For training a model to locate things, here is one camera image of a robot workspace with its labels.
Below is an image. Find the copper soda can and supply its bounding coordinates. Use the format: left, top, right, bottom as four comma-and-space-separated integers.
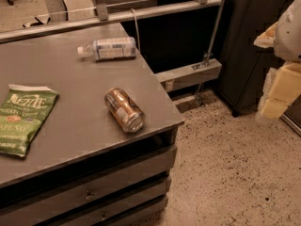
104, 88, 145, 133

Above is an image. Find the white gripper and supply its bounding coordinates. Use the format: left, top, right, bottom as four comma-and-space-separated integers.
254, 0, 301, 119

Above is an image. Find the clear plastic water bottle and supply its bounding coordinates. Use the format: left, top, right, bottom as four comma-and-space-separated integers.
77, 37, 136, 61

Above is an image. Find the grey metal rail frame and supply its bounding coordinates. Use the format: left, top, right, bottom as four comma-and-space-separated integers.
0, 0, 225, 91

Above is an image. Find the dark grey cabinet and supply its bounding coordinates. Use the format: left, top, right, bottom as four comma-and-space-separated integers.
217, 0, 293, 117

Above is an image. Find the green potato chip bag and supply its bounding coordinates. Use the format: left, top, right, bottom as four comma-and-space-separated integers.
0, 85, 58, 157

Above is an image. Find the grey table drawer unit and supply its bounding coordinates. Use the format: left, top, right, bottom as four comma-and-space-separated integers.
0, 134, 177, 226

